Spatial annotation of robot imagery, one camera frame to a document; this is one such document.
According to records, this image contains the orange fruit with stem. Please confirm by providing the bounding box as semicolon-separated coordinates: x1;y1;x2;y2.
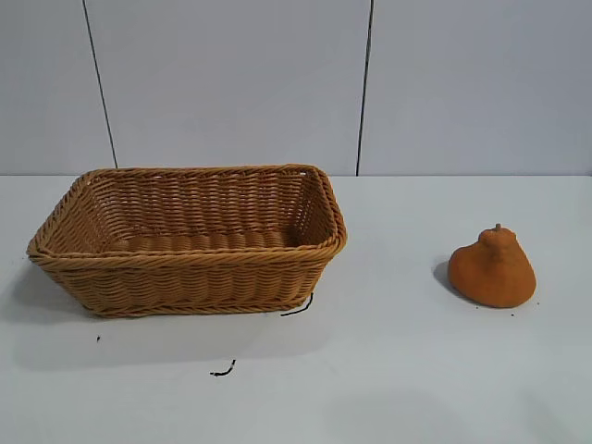
447;223;538;308

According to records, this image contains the woven wicker rectangular basket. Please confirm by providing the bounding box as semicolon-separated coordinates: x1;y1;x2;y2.
26;162;349;318

